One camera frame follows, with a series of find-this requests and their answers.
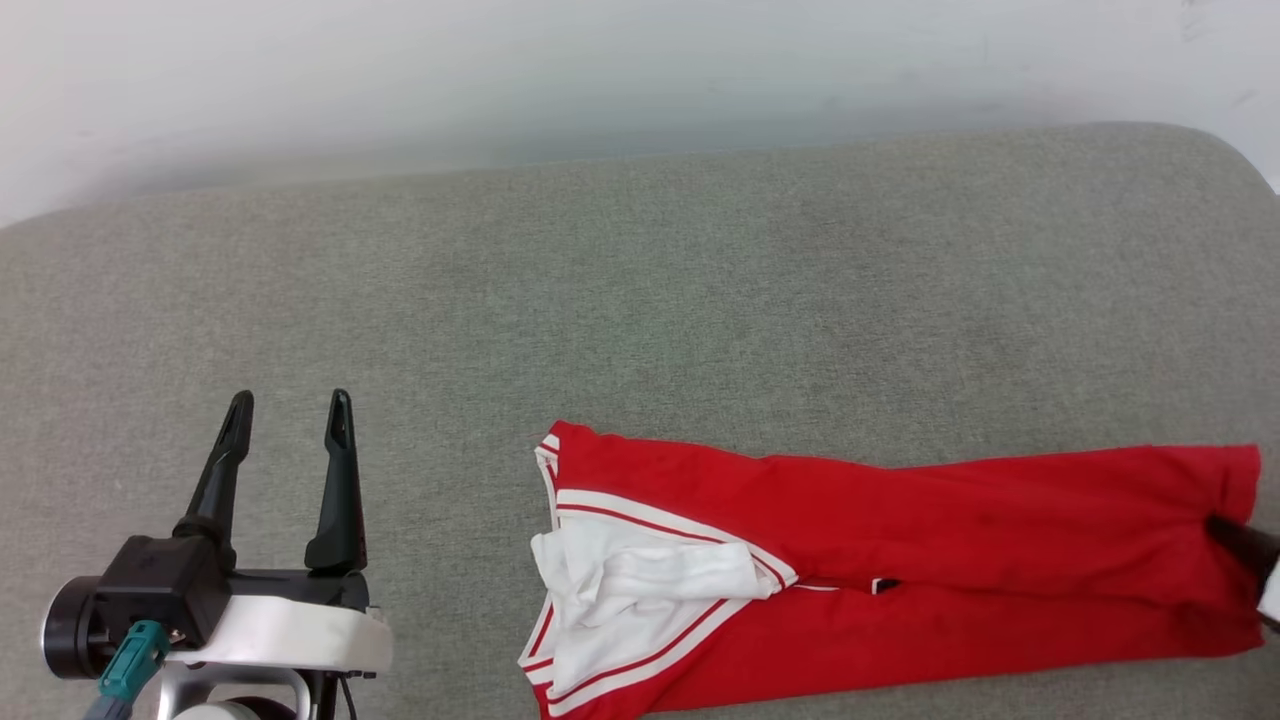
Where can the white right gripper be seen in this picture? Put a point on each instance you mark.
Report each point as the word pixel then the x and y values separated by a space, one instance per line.
pixel 1271 595

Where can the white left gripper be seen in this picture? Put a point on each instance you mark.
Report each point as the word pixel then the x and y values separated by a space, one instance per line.
pixel 290 630

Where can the red and white shirt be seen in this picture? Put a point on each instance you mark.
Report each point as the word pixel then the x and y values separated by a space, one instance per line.
pixel 950 540

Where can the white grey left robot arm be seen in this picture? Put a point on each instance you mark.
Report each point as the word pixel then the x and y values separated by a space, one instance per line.
pixel 175 692

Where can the grey fabric sofa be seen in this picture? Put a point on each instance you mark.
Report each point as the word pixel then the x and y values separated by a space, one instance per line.
pixel 640 300

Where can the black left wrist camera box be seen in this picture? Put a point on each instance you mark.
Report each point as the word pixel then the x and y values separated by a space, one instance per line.
pixel 160 585

